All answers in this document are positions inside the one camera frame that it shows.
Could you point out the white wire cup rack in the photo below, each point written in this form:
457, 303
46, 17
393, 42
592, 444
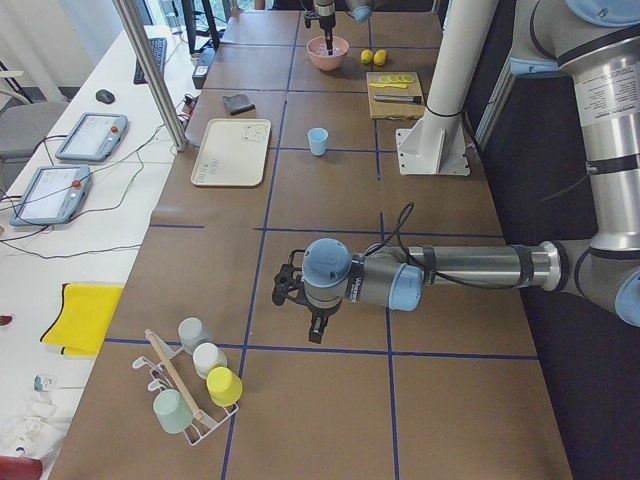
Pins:
215, 417

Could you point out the aluminium frame post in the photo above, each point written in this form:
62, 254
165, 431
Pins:
136, 33

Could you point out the teach pendant tablet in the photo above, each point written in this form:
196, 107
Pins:
53, 196
94, 137

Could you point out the yellow plastic cup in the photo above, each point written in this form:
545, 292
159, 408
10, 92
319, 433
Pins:
224, 386

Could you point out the white plastic cup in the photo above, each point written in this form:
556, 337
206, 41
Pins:
206, 357

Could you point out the yellow cloth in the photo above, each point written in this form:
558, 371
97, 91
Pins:
84, 318

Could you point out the pile of clear ice cubes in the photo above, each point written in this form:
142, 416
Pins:
319, 49

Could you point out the wooden rack handle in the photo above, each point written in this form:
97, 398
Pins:
166, 354

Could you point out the yellow plastic knife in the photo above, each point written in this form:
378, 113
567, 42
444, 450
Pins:
380, 85

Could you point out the light blue plastic cup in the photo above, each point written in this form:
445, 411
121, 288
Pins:
318, 140

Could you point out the yellow lemon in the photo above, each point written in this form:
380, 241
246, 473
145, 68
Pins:
366, 57
380, 58

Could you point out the steel tube with black cap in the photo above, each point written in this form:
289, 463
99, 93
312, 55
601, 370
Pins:
398, 99

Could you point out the pink plastic bowl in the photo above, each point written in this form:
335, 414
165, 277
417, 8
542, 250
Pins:
320, 57

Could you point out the mint green plastic cup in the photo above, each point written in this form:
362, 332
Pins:
172, 411

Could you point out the black computer mouse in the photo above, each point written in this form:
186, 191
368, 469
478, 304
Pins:
104, 96

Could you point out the grey folded cloth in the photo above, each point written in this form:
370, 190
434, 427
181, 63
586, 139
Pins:
237, 104

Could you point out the grey plastic cup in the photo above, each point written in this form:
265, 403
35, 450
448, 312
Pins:
193, 332

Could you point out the cream bear serving tray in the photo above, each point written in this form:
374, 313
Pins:
232, 153

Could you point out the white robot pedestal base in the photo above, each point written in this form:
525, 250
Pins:
435, 145

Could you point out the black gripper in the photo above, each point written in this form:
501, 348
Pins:
326, 19
318, 310

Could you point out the wooden cutting board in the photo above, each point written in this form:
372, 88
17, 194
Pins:
380, 110

